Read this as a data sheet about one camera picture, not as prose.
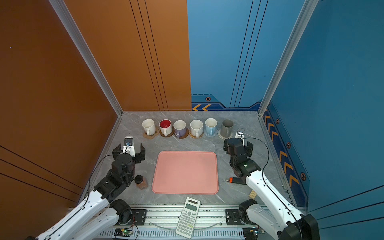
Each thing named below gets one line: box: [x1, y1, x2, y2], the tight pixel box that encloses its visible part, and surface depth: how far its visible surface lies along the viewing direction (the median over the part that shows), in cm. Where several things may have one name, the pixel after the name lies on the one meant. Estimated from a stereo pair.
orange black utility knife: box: [226, 177, 247, 185], surface depth 86 cm
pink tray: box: [151, 151, 219, 195], surface depth 91 cm
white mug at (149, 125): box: [141, 118, 156, 136], surface depth 102 cm
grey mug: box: [220, 119, 234, 138], surface depth 100 cm
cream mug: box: [190, 119, 204, 138], surface depth 104 cm
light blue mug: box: [205, 117, 218, 135], surface depth 101 cm
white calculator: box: [175, 197, 201, 239], surface depth 74 cm
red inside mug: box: [159, 119, 173, 137], surface depth 102 cm
